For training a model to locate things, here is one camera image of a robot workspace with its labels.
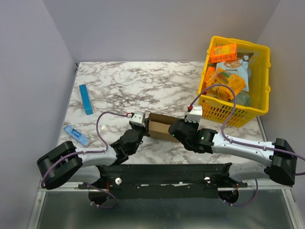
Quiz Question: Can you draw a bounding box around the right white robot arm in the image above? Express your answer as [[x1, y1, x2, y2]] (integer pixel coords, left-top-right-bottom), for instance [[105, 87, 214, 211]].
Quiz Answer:
[[168, 120, 297, 186]]

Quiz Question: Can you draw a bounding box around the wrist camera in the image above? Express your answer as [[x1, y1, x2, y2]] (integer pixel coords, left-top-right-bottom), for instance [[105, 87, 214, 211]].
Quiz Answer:
[[185, 105, 203, 124], [129, 111, 146, 127]]

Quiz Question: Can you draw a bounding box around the small blue box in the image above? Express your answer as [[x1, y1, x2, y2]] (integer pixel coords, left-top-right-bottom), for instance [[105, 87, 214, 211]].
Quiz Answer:
[[64, 125, 90, 146]]

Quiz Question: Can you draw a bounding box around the small orange packet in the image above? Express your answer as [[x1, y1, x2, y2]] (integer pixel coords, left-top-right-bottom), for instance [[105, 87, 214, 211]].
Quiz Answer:
[[205, 66, 215, 78]]

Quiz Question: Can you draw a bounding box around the purple cable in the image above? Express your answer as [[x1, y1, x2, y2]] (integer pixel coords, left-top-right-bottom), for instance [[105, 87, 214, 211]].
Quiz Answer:
[[41, 111, 131, 189], [188, 83, 305, 176]]

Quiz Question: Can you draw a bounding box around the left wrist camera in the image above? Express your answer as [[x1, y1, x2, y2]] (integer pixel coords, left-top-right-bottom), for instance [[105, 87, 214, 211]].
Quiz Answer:
[[129, 111, 146, 127]]

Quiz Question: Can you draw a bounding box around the orange mango snack bag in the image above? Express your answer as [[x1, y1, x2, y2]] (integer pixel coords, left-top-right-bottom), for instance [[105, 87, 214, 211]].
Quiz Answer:
[[203, 68, 245, 101]]

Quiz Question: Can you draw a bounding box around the orange snack box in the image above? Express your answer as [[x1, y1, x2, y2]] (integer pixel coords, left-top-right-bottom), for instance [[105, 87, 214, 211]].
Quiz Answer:
[[210, 43, 237, 63]]

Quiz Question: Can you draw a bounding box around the light blue snack bag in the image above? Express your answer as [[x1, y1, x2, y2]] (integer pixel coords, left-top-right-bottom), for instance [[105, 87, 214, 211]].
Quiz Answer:
[[215, 58, 249, 92]]

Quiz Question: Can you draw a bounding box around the green textured pouch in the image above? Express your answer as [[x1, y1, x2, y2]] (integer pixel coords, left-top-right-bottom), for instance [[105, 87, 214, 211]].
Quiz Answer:
[[236, 91, 252, 107]]

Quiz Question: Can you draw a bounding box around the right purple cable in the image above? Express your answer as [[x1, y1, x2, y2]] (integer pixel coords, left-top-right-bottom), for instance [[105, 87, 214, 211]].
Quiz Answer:
[[188, 83, 305, 176]]

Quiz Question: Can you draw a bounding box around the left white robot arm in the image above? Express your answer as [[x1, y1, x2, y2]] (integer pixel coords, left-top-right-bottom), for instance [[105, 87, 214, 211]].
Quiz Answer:
[[37, 125, 149, 190]]

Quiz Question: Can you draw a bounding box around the brown cardboard box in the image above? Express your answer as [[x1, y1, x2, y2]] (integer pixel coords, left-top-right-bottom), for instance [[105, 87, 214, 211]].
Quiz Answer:
[[148, 113, 179, 143]]

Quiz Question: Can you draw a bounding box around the long blue box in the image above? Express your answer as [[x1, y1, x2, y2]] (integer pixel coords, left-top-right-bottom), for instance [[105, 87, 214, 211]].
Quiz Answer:
[[79, 84, 93, 115]]

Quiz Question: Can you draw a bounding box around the yellow plastic basket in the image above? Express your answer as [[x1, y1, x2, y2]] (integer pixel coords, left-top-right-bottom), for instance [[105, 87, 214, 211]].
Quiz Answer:
[[198, 36, 271, 127]]

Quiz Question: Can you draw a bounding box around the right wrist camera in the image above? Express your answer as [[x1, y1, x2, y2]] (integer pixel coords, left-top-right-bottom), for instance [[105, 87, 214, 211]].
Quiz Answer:
[[185, 105, 203, 124]]

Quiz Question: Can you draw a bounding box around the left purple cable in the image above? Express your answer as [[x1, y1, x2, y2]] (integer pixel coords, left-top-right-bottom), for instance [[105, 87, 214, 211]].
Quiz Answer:
[[41, 111, 131, 189]]

